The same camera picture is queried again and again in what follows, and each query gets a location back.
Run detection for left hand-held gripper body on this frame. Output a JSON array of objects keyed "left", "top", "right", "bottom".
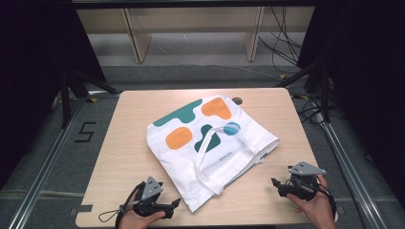
[{"left": 132, "top": 176, "right": 176, "bottom": 219}]

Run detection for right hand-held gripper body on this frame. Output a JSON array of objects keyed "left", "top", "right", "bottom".
[{"left": 277, "top": 160, "right": 328, "bottom": 202}]

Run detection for white tote bag coloured shapes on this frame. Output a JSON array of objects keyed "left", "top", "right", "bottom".
[{"left": 145, "top": 94, "right": 281, "bottom": 214}]

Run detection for person's left hand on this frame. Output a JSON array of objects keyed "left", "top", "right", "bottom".
[{"left": 117, "top": 190, "right": 167, "bottom": 229}]

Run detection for person's right hand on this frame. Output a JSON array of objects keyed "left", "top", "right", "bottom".
[{"left": 286, "top": 174, "right": 337, "bottom": 229}]

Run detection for grey tape strip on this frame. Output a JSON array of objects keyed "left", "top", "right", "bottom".
[{"left": 75, "top": 204, "right": 94, "bottom": 214}]

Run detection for black metal stand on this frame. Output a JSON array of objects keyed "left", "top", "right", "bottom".
[
  {"left": 58, "top": 67, "right": 121, "bottom": 129},
  {"left": 275, "top": 54, "right": 332, "bottom": 124}
]

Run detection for black curtain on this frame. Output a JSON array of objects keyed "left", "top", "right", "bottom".
[
  {"left": 0, "top": 0, "right": 107, "bottom": 189},
  {"left": 296, "top": 0, "right": 405, "bottom": 201}
]

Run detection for light wooden shelf unit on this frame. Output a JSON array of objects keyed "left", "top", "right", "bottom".
[{"left": 75, "top": 5, "right": 317, "bottom": 64}]

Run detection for thick black gripper cable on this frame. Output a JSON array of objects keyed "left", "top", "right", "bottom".
[{"left": 316, "top": 182, "right": 338, "bottom": 221}]

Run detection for silver metal frame rail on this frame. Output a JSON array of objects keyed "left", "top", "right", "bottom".
[
  {"left": 9, "top": 92, "right": 94, "bottom": 229},
  {"left": 313, "top": 113, "right": 389, "bottom": 229}
]

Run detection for thin black looped cable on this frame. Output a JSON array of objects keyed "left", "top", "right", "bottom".
[{"left": 97, "top": 181, "right": 146, "bottom": 229}]

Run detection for tangled black cables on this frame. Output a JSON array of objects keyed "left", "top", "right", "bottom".
[{"left": 290, "top": 92, "right": 328, "bottom": 126}]

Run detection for black floor cables bundle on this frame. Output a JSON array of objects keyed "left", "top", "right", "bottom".
[{"left": 258, "top": 5, "right": 304, "bottom": 74}]

